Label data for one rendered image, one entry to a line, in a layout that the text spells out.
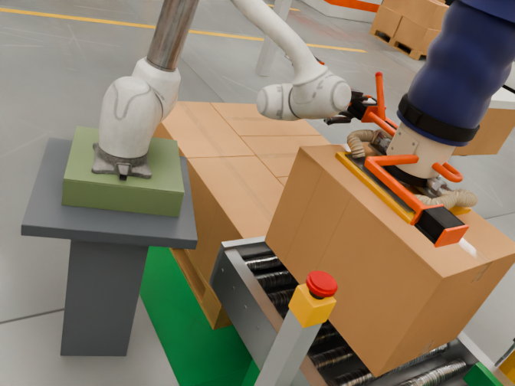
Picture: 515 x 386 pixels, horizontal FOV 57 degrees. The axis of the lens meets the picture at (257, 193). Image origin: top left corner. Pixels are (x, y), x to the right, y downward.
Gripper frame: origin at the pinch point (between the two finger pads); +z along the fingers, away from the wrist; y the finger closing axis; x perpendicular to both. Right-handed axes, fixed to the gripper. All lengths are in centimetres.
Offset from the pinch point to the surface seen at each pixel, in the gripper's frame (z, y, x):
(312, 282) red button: -54, 16, 54
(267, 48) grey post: 178, 87, -310
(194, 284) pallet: -18, 117, -37
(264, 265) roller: -18, 66, 3
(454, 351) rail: 30, 64, 59
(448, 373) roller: 19, 64, 65
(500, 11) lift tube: -9, -42, 34
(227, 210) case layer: -18, 65, -30
